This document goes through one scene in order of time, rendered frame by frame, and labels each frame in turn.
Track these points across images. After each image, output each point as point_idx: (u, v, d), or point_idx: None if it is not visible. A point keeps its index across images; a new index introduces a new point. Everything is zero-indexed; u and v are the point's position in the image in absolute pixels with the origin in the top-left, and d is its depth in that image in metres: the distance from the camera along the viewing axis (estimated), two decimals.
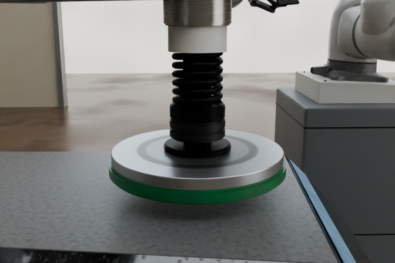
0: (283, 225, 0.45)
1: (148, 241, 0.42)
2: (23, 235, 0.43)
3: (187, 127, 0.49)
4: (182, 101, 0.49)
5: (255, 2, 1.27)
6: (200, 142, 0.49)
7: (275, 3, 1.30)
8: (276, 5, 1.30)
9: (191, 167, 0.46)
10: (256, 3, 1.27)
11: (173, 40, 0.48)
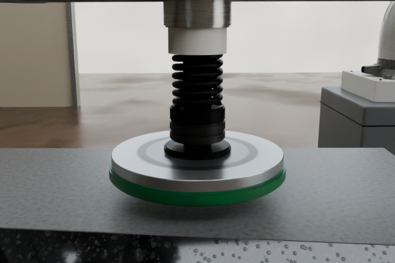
0: None
1: (325, 231, 0.44)
2: (201, 225, 0.45)
3: (187, 128, 0.49)
4: (182, 103, 0.49)
5: None
6: (200, 144, 0.49)
7: None
8: None
9: (191, 169, 0.46)
10: None
11: (173, 41, 0.48)
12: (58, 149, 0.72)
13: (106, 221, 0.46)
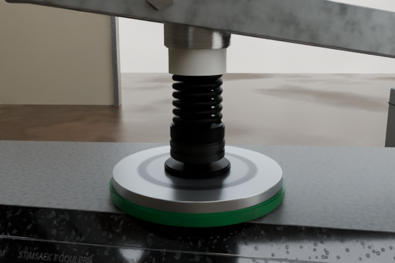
0: None
1: None
2: (360, 219, 0.46)
3: (187, 147, 0.50)
4: (182, 122, 0.50)
5: None
6: (200, 162, 0.50)
7: None
8: None
9: (191, 188, 0.47)
10: None
11: (173, 62, 0.49)
12: None
13: None
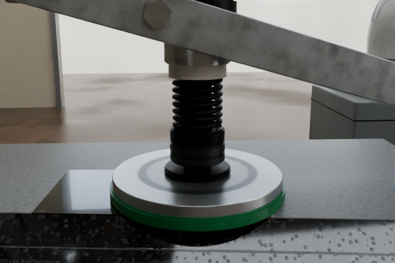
0: None
1: (345, 209, 0.49)
2: None
3: (187, 151, 0.50)
4: (182, 127, 0.50)
5: None
6: (200, 166, 0.50)
7: None
8: None
9: (157, 159, 0.58)
10: None
11: (173, 66, 0.49)
12: (78, 144, 0.75)
13: None
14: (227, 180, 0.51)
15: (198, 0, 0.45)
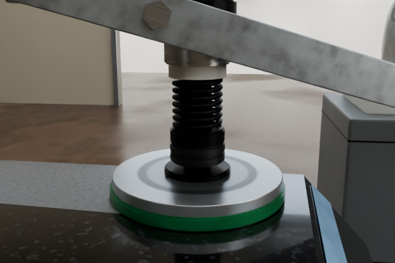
0: None
1: None
2: None
3: (187, 151, 0.50)
4: (182, 127, 0.50)
5: None
6: (200, 166, 0.50)
7: None
8: None
9: (142, 178, 0.51)
10: None
11: (173, 66, 0.49)
12: None
13: None
14: (232, 166, 0.55)
15: (198, 1, 0.45)
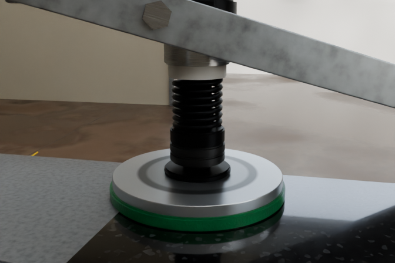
0: None
1: None
2: None
3: (187, 151, 0.50)
4: (182, 127, 0.50)
5: None
6: (200, 166, 0.50)
7: None
8: None
9: (206, 192, 0.47)
10: None
11: (173, 66, 0.49)
12: None
13: None
14: None
15: (198, 1, 0.45)
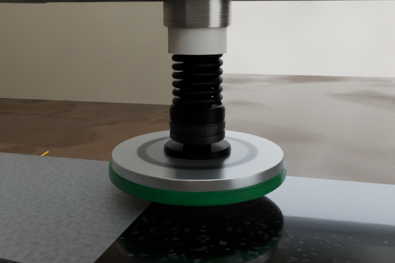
0: None
1: None
2: None
3: (187, 128, 0.49)
4: (182, 103, 0.49)
5: None
6: (200, 143, 0.49)
7: None
8: None
9: (254, 153, 0.52)
10: None
11: (173, 41, 0.48)
12: None
13: None
14: (161, 146, 0.54)
15: None
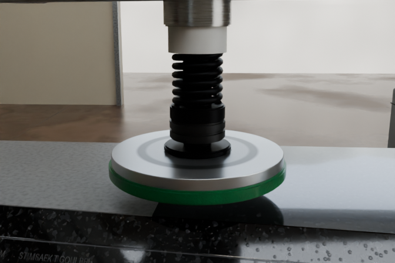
0: None
1: None
2: (362, 221, 0.46)
3: (187, 127, 0.49)
4: (182, 103, 0.49)
5: None
6: (200, 142, 0.49)
7: None
8: None
9: (159, 138, 0.58)
10: None
11: (173, 40, 0.48)
12: None
13: (265, 214, 0.48)
14: (226, 157, 0.50)
15: None
